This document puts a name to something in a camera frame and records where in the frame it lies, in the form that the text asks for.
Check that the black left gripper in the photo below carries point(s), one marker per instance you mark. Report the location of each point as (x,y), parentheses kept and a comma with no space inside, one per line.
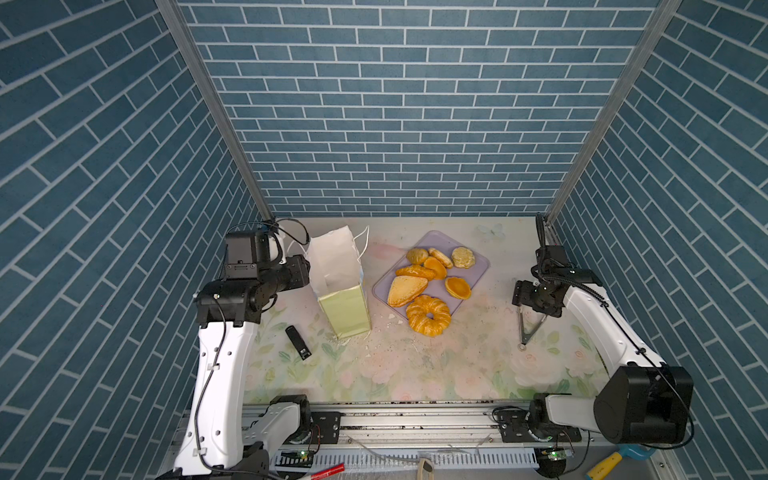
(299,273)

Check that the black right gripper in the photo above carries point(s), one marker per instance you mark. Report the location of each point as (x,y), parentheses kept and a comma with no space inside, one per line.
(520,292)

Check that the white paper gift bag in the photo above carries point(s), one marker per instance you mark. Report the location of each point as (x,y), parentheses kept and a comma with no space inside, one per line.
(336,278)

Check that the metal tongs with white tips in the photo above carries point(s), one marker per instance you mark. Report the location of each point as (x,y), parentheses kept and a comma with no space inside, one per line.
(529,323)

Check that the orange egg tart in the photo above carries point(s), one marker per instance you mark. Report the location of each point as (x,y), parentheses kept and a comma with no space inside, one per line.
(458,288)

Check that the pale crumbly scone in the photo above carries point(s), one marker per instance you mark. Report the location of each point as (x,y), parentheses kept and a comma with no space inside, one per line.
(463,257)

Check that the round brown bun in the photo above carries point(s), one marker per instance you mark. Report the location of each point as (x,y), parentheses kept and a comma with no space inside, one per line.
(417,256)

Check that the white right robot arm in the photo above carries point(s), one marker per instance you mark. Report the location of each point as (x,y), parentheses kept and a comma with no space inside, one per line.
(645,401)

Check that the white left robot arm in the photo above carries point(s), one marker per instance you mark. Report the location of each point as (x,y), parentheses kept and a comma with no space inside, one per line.
(229,315)

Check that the triangular toast bread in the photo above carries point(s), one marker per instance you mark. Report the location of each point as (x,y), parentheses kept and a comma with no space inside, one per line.
(404,289)

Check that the orange round flat bread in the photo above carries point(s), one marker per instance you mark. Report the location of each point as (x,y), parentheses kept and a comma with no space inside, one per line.
(440,272)

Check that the small croissant bread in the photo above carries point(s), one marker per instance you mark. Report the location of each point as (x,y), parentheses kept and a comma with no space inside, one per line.
(417,271)

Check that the blue yellow toy wrench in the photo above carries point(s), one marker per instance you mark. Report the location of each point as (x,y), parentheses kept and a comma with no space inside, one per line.
(601,470)

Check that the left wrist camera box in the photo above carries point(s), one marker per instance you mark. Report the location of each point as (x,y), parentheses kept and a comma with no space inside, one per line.
(251,254)

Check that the ring shaped croissant bread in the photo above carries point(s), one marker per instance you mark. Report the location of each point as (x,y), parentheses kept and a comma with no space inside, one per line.
(428,315)

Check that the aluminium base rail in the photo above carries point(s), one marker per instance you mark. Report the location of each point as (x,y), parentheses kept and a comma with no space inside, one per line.
(412,424)

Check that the red handled tool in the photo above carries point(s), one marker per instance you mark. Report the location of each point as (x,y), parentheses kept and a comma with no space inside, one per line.
(324,474)

